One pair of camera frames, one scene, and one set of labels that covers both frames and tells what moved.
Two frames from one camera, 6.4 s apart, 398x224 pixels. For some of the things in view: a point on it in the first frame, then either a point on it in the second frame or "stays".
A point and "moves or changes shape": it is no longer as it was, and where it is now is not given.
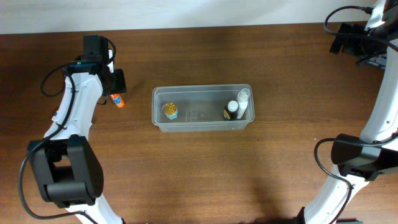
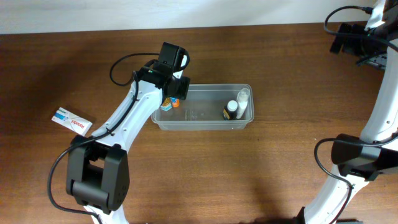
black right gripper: x=343 y=37 stays
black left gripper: x=117 y=81 → x=179 y=88
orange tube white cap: x=117 y=99 → x=175 y=101
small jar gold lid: x=170 y=111 moves or changes shape
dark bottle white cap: x=230 y=112 stays
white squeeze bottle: x=242 y=98 stays
